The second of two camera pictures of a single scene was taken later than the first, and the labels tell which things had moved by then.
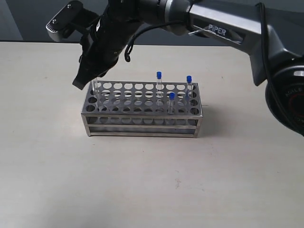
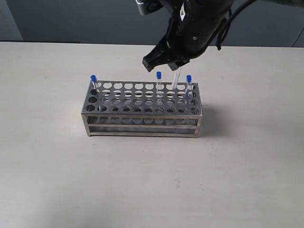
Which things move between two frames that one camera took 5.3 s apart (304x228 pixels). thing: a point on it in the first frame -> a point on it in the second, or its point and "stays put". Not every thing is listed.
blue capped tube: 189,87 stays put
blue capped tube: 159,89 stays put
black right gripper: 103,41 -> 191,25
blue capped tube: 171,103 -> 175,74
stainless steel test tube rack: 143,109 stays put
